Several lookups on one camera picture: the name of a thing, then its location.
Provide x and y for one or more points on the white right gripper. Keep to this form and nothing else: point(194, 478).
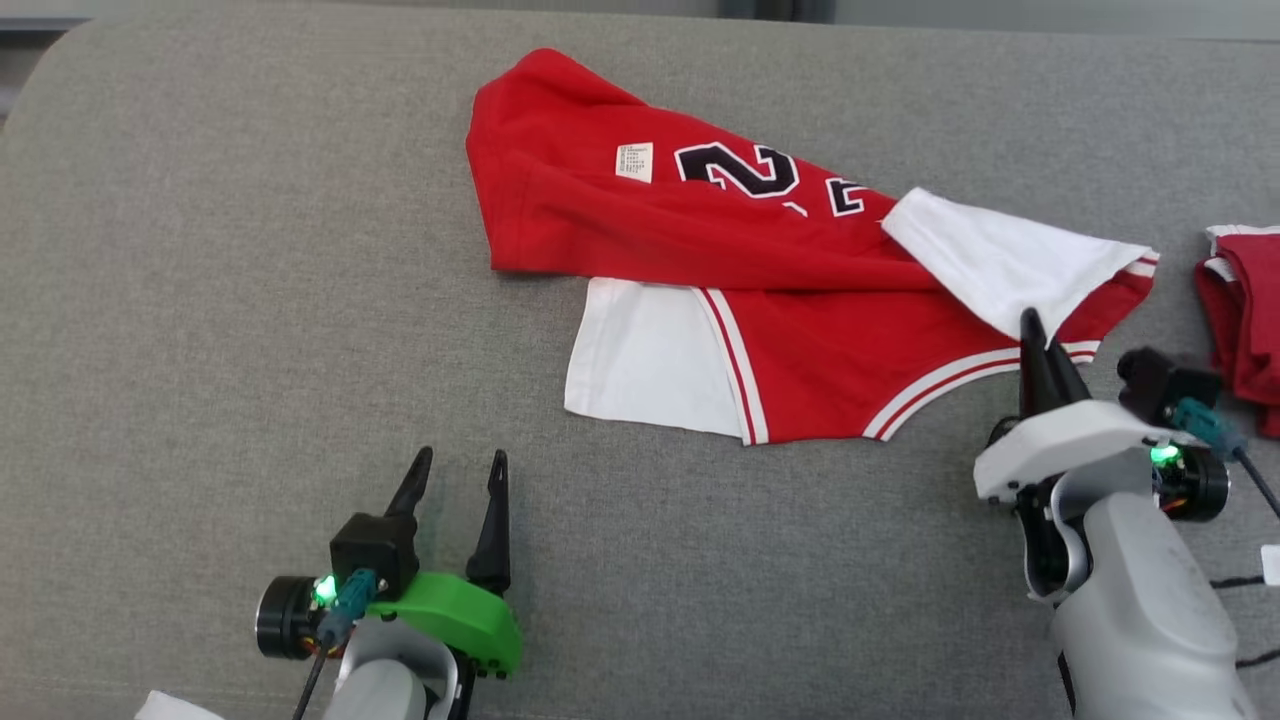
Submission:
point(1070, 440)

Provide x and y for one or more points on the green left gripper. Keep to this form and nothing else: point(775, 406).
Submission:
point(460, 615)

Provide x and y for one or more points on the red shorts with white band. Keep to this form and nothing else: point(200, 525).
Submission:
point(1250, 320)

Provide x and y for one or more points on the red basketball jersey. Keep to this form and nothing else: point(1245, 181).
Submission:
point(600, 220)

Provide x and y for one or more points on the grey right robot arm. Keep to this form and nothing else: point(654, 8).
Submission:
point(1140, 620)

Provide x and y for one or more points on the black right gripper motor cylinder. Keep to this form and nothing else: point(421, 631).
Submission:
point(1205, 485)

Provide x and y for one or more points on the grey fabric sofa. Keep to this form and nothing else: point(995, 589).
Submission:
point(250, 300)

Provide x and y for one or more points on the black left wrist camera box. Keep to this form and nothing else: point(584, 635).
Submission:
point(375, 550)

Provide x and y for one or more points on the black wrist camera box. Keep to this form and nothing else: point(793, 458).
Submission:
point(1160, 380)
point(375, 550)

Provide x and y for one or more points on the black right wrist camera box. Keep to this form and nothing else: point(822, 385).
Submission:
point(1160, 380)

